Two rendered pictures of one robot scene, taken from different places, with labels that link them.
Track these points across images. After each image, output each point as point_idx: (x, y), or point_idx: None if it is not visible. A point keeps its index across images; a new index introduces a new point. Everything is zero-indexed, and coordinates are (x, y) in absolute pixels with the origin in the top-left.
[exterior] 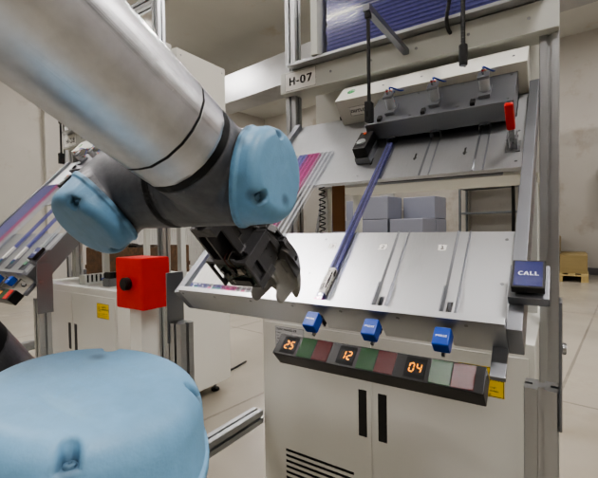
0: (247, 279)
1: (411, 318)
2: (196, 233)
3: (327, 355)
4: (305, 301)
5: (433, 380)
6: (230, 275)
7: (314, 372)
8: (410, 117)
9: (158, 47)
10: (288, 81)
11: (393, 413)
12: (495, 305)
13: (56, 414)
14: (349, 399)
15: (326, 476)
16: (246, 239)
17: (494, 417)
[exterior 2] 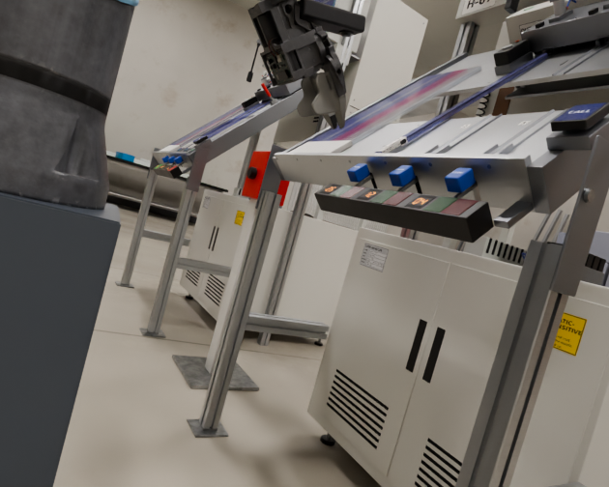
0: (284, 70)
1: (441, 162)
2: (251, 14)
3: (354, 194)
4: (360, 154)
5: (428, 209)
6: (274, 68)
7: (385, 295)
8: (575, 19)
9: None
10: (467, 3)
11: (446, 352)
12: (536, 157)
13: None
14: (408, 329)
15: (362, 406)
16: (295, 36)
17: (556, 376)
